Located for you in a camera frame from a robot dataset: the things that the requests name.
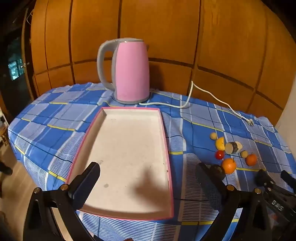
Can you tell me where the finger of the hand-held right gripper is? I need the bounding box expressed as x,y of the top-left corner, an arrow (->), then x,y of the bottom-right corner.
280,170 -> 296,186
255,169 -> 276,193

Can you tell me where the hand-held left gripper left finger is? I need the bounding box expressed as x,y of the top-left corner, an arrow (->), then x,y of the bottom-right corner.
23,162 -> 101,241

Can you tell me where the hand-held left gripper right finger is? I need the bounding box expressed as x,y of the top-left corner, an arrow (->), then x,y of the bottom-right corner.
195,162 -> 272,241

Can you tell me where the dark brown-topped fruit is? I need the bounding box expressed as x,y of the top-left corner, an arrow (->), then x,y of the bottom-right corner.
209,164 -> 225,181

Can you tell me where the smooth stemless orange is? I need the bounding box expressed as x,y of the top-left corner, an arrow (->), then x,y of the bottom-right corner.
245,153 -> 258,166

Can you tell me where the orange with dark stem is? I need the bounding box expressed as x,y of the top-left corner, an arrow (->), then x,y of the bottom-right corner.
221,158 -> 237,175

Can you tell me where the dark-bark sugarcane piece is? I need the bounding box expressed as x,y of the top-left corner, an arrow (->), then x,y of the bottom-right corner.
225,142 -> 238,155

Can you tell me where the pink-rimmed white tray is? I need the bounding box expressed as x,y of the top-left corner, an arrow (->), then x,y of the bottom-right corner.
67,107 -> 174,220

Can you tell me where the blue plaid tablecloth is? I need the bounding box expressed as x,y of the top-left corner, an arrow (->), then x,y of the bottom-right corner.
8,82 -> 296,241

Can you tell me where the dark shoe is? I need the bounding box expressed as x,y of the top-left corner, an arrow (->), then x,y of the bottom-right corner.
0,161 -> 13,175

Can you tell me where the pink electric kettle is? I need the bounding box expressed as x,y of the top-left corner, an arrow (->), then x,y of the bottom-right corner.
97,37 -> 150,104

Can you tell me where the dark glass door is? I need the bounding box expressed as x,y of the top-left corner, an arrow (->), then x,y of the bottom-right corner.
0,23 -> 35,116

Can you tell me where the white power cable with plug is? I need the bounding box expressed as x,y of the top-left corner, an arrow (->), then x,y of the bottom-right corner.
139,81 -> 255,127

